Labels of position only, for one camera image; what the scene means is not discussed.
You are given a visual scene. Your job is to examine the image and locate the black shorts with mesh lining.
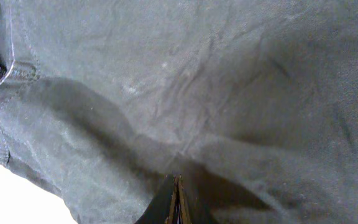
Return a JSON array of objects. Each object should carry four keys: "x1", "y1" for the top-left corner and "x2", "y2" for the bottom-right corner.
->
[{"x1": 0, "y1": 1, "x2": 358, "y2": 223}]

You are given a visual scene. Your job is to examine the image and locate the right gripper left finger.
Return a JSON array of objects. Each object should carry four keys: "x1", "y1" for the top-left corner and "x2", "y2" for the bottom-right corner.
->
[{"x1": 135, "y1": 175, "x2": 177, "y2": 224}]

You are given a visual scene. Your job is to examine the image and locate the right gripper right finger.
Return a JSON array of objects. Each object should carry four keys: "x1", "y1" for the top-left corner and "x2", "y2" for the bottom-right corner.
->
[{"x1": 177, "y1": 175, "x2": 218, "y2": 224}]

